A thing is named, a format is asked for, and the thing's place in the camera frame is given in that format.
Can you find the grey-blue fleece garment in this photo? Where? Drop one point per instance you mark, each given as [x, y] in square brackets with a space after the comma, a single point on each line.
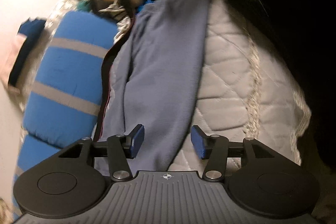
[154, 79]

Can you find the grey quilted bedspread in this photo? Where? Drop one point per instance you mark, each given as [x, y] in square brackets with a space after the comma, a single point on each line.
[246, 90]

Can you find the blue striped pillow right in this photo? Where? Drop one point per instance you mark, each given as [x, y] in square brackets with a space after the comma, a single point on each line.
[67, 91]

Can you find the blue striped pillow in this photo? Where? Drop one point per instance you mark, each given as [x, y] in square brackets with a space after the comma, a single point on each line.
[67, 91]
[32, 152]

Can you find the blue striped pillow left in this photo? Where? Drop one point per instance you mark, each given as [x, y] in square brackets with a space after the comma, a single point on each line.
[32, 152]

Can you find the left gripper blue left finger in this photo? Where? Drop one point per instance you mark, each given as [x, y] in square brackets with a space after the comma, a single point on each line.
[122, 147]

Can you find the black belt with red edge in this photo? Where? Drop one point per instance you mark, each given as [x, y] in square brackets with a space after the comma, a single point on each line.
[105, 79]

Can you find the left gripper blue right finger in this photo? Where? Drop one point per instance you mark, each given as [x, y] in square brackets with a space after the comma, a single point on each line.
[213, 148]

